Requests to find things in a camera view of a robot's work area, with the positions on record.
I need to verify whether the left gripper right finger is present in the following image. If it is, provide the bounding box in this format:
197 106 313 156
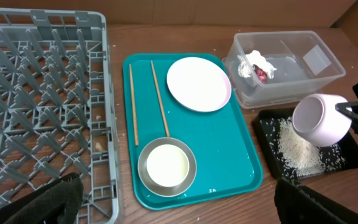
274 179 358 224

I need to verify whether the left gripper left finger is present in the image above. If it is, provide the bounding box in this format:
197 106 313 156
0 172 84 224

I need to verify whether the pale pink bowl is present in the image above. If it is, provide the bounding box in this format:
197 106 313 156
292 93 352 147

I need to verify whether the pile of rice grains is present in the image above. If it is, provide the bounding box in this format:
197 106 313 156
260 116 347 179

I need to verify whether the red snack wrapper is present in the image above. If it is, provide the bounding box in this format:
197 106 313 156
253 65 268 83

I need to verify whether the white tissue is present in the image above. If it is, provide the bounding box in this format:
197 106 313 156
237 50 277 80

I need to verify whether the grey metal bowl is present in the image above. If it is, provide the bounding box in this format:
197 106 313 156
137 137 197 197

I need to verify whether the wooden chopstick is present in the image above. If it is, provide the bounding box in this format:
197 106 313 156
129 64 139 146
150 61 170 138

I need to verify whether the large white round plate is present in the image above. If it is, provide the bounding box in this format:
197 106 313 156
167 57 232 113

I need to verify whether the cream white plastic cup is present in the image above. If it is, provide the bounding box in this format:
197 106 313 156
146 144 190 187

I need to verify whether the black food waste tray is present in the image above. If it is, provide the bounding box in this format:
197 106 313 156
252 108 358 180

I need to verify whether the clear plastic waste bin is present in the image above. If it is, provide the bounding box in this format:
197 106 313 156
223 30 346 109

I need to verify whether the grey plastic dishwasher rack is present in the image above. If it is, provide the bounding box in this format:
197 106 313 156
0 8 120 223

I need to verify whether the teal plastic serving tray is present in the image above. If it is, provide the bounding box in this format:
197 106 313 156
123 53 264 210

